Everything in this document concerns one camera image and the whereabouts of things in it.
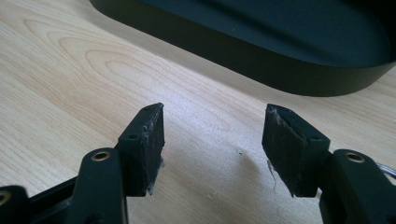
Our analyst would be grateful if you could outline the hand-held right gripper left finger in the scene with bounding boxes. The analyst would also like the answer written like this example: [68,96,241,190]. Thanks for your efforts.
[115,102,166,198]

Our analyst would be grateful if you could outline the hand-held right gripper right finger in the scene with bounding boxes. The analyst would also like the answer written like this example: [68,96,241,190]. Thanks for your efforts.
[261,103,332,198]

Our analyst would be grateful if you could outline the black oval tray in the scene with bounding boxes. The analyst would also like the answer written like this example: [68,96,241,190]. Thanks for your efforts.
[88,0,396,97]

